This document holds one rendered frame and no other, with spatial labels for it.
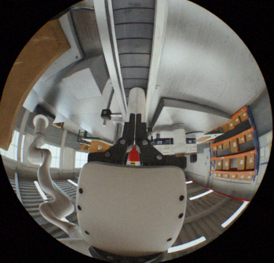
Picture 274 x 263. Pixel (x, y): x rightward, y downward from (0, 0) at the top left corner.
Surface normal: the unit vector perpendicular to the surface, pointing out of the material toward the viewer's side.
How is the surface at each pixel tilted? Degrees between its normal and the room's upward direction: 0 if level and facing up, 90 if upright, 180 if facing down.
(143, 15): 0
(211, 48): 0
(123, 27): 0
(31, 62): 90
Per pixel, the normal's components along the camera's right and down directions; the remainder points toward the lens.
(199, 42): -0.04, 0.94
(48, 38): 1.00, 0.01
